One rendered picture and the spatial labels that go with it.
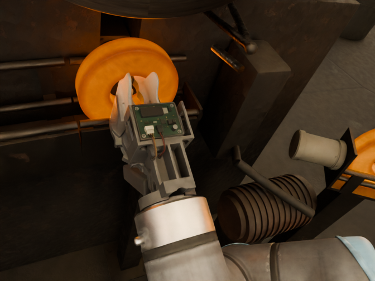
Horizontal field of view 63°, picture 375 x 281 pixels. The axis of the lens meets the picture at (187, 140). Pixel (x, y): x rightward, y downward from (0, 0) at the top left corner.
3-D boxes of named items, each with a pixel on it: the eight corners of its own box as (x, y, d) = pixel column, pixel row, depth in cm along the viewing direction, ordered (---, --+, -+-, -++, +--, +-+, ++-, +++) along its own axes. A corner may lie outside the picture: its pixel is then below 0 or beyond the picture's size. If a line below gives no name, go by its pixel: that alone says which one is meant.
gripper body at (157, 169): (183, 95, 39) (212, 186, 35) (164, 126, 46) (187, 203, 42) (124, 100, 36) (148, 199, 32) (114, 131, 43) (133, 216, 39)
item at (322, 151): (288, 143, 65) (299, 122, 60) (330, 154, 64) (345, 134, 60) (288, 164, 60) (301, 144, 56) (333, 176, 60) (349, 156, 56)
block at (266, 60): (194, 126, 72) (229, 34, 55) (223, 122, 75) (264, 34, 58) (213, 162, 66) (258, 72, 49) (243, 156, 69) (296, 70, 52)
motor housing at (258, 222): (174, 263, 106) (225, 178, 67) (227, 246, 115) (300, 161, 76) (188, 303, 99) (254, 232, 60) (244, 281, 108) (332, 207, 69)
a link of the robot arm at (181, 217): (198, 237, 42) (129, 257, 38) (188, 202, 44) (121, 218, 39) (229, 226, 34) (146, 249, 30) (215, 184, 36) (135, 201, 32)
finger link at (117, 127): (138, 93, 44) (153, 148, 41) (135, 100, 45) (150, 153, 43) (105, 95, 42) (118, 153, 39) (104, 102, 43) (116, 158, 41)
